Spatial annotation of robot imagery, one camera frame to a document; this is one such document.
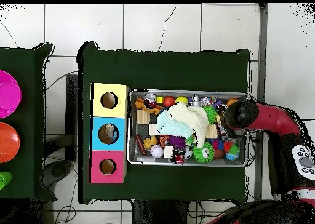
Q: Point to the green cup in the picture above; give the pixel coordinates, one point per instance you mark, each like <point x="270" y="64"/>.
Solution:
<point x="4" y="179"/>

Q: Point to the red orange ball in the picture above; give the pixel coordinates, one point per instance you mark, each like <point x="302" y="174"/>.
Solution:
<point x="169" y="101"/>

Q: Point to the red black can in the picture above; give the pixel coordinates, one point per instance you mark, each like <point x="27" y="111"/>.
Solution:
<point x="178" y="156"/>

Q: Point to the pink plate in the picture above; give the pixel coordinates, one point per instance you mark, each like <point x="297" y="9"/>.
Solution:
<point x="7" y="93"/>

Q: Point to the clear mesh bin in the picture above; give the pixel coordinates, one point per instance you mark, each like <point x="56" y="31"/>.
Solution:
<point x="133" y="157"/>

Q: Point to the white baseball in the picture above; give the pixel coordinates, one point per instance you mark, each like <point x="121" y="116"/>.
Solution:
<point x="157" y="151"/>

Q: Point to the green spiky ball with eyes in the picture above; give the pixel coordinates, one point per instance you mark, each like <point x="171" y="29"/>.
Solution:
<point x="204" y="153"/>

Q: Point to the orange plate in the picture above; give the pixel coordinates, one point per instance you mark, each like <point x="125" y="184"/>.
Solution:
<point x="7" y="143"/>

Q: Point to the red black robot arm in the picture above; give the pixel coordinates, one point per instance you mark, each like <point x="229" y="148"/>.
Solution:
<point x="280" y="123"/>

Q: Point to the yellow ball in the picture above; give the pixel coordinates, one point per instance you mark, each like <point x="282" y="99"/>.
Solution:
<point x="181" y="100"/>

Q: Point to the red silver soda can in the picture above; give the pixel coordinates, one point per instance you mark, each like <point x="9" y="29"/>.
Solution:
<point x="150" y="100"/>

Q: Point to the cream knitted cloth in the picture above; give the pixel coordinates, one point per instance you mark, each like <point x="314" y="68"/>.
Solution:
<point x="189" y="118"/>

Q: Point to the wooden box with three holes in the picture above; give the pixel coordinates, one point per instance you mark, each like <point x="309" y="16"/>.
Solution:
<point x="109" y="118"/>

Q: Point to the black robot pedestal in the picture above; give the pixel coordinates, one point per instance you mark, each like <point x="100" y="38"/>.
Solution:
<point x="162" y="214"/>

